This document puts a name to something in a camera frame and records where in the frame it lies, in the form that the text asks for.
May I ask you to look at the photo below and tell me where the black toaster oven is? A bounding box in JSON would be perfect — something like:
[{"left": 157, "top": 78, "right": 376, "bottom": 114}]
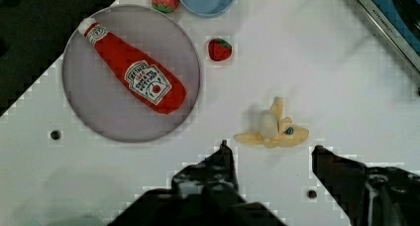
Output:
[{"left": 356, "top": 0, "right": 420, "bottom": 72}]

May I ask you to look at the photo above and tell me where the plush red ketchup bottle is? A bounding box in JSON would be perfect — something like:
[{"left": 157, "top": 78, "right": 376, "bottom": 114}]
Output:
[{"left": 77, "top": 18, "right": 186, "bottom": 114}]

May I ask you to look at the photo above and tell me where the plush peeled banana toy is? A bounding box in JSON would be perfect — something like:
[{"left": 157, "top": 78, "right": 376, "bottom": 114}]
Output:
[{"left": 234, "top": 97, "right": 309, "bottom": 148}]

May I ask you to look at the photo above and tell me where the small red strawberry toy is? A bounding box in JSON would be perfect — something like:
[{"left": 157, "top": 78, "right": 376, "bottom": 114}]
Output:
[{"left": 208, "top": 38, "right": 233, "bottom": 61}]

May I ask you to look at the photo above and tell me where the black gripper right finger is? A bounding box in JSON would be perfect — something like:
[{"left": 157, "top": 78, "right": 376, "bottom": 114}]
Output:
[{"left": 312, "top": 146, "right": 420, "bottom": 226}]

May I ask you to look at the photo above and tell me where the grey round plate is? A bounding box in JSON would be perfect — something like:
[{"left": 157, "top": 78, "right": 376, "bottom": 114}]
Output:
[{"left": 62, "top": 5, "right": 201, "bottom": 143}]

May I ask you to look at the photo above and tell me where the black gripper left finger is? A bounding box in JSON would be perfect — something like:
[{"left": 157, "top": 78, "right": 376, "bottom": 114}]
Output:
[{"left": 108, "top": 141, "right": 286, "bottom": 226}]

